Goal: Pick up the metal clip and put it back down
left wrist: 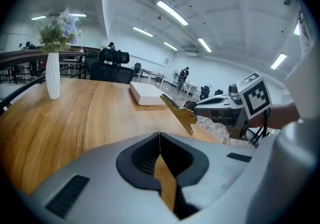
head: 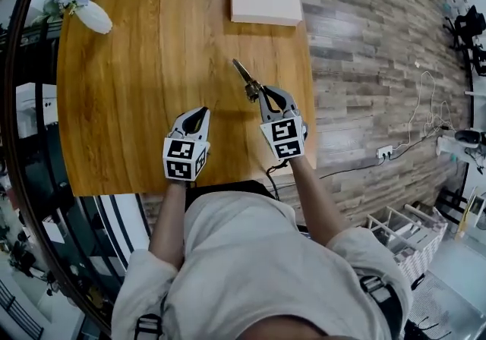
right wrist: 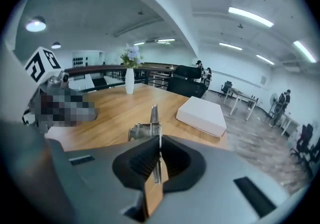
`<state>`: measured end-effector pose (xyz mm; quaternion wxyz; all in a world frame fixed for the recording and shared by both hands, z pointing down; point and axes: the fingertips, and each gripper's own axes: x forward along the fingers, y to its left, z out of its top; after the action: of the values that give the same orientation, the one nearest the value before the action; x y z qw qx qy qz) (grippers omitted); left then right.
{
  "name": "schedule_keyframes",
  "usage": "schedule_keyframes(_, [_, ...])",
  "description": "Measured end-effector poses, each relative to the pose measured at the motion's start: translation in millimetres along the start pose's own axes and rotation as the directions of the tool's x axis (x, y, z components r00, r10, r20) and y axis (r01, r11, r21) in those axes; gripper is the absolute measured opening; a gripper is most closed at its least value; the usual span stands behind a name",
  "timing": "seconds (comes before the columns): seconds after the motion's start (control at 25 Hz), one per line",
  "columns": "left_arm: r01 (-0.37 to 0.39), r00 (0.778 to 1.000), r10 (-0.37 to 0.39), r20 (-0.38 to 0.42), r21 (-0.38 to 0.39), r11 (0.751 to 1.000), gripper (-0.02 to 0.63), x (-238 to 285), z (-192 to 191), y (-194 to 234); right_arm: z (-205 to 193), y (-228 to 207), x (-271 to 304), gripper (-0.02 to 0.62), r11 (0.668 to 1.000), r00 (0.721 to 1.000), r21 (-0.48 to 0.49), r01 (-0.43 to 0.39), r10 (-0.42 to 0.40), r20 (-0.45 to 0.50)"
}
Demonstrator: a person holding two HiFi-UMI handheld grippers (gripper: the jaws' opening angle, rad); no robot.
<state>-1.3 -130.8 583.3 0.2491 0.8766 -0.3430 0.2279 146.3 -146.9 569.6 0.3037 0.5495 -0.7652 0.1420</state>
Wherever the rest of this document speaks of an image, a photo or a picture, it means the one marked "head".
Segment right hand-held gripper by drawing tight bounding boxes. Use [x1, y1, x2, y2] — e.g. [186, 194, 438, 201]
[259, 85, 309, 160]

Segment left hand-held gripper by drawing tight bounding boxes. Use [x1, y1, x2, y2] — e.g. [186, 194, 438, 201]
[162, 105, 211, 182]

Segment small metal tool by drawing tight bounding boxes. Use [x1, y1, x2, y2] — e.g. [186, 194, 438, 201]
[232, 58, 266, 103]

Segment person's left forearm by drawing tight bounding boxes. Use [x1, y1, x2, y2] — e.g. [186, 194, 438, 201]
[147, 178, 188, 271]

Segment person's right forearm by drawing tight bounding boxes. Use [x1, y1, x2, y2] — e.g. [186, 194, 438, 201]
[288, 156, 349, 248]

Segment person's light grey shirt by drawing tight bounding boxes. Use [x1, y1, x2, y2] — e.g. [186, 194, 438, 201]
[112, 190, 413, 340]

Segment white vase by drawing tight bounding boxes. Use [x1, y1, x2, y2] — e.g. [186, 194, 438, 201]
[74, 0, 114, 35]

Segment white wooden rack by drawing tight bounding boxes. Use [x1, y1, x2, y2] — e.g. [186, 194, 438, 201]
[366, 203, 431, 253]

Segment brown wooden handrail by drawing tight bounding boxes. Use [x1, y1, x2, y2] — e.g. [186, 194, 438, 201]
[2, 0, 115, 336]

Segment white headset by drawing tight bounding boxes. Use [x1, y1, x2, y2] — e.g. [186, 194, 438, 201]
[454, 128, 486, 150]

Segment pink patterned box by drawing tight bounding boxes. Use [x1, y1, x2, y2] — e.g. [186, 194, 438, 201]
[393, 207, 450, 283]

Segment black office chair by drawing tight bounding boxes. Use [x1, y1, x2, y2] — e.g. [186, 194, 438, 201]
[443, 4, 486, 77]

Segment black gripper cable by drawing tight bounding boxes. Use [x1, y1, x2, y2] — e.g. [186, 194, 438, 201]
[264, 161, 292, 202]

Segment black power cable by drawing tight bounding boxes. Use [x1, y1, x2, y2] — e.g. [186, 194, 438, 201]
[390, 124, 455, 160]
[318, 157, 385, 181]

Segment white cable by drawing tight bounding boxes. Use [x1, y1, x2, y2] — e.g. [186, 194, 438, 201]
[393, 71, 456, 152]

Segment black shoulder strap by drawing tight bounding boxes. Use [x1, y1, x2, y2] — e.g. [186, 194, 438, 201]
[358, 275, 404, 340]
[134, 313, 164, 340]

